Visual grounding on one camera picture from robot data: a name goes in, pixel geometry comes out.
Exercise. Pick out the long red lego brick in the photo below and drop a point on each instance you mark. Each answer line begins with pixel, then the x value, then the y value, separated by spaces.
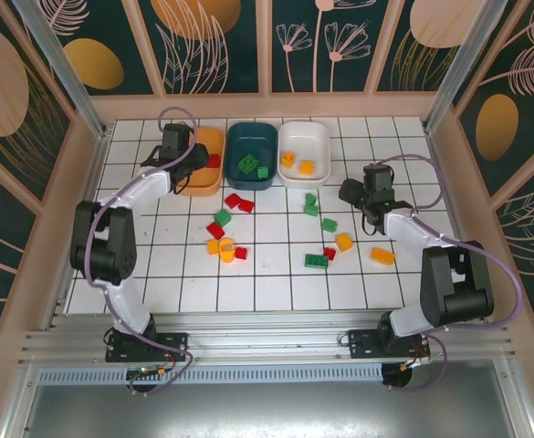
pixel 214 161

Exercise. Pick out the green arch lego brick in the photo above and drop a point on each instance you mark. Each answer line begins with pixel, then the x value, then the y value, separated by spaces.
pixel 247 165

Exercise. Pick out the grey metal sheet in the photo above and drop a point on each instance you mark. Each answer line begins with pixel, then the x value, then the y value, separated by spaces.
pixel 266 410

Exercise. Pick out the aluminium frame beam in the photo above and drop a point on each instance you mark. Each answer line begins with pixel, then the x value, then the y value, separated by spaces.
pixel 266 337

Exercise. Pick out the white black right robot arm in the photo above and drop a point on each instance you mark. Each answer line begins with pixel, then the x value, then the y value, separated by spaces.
pixel 453 283

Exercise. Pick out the small circuit board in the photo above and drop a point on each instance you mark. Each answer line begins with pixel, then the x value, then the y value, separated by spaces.
pixel 145 372

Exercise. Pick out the teal plastic container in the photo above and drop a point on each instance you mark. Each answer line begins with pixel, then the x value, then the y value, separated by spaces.
pixel 250 141

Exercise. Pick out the aluminium corner post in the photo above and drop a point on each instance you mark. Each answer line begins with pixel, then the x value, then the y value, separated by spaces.
pixel 68 73
pixel 460 64

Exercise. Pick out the black round grommet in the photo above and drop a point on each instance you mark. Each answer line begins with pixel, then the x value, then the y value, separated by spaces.
pixel 396 376
pixel 141 387

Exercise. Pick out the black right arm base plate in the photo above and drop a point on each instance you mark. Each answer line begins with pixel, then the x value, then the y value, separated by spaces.
pixel 362 344

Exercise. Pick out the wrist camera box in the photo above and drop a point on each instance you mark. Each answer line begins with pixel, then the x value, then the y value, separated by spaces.
pixel 175 137
pixel 378 177

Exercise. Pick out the orange plastic container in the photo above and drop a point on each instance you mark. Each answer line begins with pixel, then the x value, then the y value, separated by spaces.
pixel 214 141

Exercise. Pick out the white plastic container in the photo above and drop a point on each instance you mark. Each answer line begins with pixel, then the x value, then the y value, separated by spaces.
pixel 305 141

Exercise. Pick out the aluminium side rail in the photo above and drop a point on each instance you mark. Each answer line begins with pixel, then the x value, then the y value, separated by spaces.
pixel 94 182
pixel 435 150

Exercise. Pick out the long green lego brick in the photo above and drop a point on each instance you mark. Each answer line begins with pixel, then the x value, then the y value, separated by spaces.
pixel 316 261

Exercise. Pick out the yellow round lego piece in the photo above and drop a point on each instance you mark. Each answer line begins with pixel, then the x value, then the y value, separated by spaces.
pixel 227 256

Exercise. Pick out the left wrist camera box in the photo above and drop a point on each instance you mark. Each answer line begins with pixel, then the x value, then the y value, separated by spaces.
pixel 175 137

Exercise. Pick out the long yellow lego brick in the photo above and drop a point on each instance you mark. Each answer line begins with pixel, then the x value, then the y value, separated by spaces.
pixel 382 256

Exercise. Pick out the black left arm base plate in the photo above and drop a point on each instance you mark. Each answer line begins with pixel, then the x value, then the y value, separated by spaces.
pixel 175 343

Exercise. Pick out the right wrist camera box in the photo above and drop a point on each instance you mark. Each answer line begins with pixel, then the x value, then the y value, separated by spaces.
pixel 378 177

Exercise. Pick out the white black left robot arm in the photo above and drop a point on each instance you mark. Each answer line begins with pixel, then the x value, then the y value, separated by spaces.
pixel 102 246

